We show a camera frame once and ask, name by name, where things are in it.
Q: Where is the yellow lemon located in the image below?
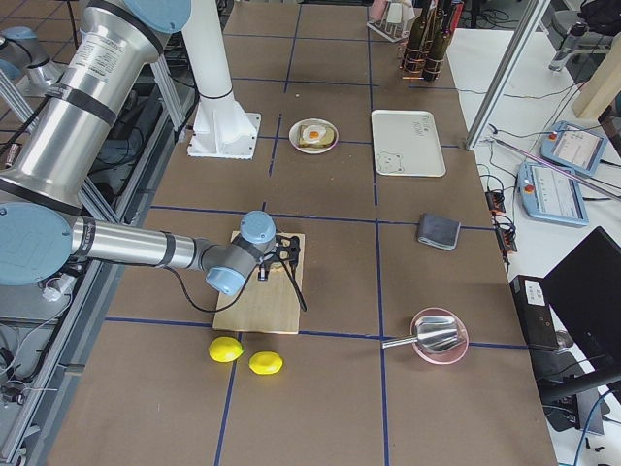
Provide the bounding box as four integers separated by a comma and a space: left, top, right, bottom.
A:
208, 336, 244, 363
248, 351, 283, 375

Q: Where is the pink bowl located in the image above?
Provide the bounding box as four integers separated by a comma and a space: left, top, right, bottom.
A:
409, 308, 470, 365

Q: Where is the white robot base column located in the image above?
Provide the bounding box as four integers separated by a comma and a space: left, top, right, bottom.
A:
182, 0, 261, 159

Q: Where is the wooden cutting board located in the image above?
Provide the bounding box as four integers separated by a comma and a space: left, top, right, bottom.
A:
212, 262, 301, 334

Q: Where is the metal scoop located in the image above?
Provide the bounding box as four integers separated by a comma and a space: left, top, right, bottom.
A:
381, 316, 464, 353

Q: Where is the white rectangular tray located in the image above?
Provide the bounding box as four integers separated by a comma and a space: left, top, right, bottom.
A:
371, 110, 446, 178

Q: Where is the blue teach pendant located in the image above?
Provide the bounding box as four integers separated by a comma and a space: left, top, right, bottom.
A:
517, 162, 589, 227
540, 120, 607, 176

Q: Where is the fried egg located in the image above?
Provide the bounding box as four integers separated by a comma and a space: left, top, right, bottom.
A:
300, 124, 327, 144

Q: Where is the white round plate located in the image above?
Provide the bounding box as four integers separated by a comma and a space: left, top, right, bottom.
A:
288, 118, 339, 154

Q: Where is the white wire cup rack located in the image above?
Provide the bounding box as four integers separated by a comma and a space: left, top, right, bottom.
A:
367, 0, 415, 43

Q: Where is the yellow lemon right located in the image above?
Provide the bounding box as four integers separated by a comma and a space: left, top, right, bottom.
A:
248, 351, 283, 375

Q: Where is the dark wine bottle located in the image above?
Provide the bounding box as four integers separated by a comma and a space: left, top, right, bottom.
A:
406, 0, 437, 50
422, 1, 463, 82

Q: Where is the black laptop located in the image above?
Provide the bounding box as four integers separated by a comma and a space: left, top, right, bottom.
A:
509, 226, 620, 404

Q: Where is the copper wire bottle rack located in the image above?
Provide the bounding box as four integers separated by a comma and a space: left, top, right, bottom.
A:
400, 47, 445, 82

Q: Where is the grey folded cloth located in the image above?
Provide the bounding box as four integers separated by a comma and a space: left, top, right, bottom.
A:
416, 213, 461, 250

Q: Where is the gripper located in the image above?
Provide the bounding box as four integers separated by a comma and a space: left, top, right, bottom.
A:
258, 235, 308, 312

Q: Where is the bread slice sandwich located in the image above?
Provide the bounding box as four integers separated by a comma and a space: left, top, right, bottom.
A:
298, 124, 336, 149

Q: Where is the aluminium frame post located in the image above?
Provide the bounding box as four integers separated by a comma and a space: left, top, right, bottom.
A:
465, 0, 550, 150

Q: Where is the yellow lemon left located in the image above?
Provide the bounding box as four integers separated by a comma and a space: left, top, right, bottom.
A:
208, 336, 244, 363

